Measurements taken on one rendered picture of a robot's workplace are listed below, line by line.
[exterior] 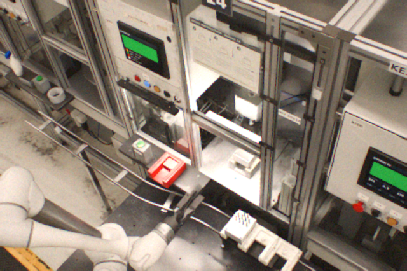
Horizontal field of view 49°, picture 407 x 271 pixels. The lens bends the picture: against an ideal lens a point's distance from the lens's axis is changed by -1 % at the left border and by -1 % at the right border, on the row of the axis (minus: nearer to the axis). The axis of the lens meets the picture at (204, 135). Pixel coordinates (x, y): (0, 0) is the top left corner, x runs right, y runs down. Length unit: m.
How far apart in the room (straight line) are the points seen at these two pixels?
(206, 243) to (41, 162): 1.87
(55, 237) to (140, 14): 0.90
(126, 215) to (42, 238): 0.84
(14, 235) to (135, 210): 0.94
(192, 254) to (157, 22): 1.20
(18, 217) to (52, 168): 2.00
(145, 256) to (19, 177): 0.58
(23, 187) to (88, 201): 1.68
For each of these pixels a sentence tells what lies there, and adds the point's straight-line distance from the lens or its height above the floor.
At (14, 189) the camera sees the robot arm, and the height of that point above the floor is 1.46.
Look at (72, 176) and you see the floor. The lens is 3.67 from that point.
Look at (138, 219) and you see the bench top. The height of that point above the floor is 0.68.
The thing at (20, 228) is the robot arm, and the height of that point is 1.42.
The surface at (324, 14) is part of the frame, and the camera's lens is 1.42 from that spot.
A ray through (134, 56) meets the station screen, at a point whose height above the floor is 1.58.
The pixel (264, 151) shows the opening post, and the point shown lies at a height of 1.36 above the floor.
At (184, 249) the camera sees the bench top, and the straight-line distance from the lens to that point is 2.40.
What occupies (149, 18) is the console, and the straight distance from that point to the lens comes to 1.77.
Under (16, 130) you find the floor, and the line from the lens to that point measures 4.18.
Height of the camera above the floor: 2.84
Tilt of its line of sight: 51 degrees down
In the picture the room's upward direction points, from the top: 6 degrees counter-clockwise
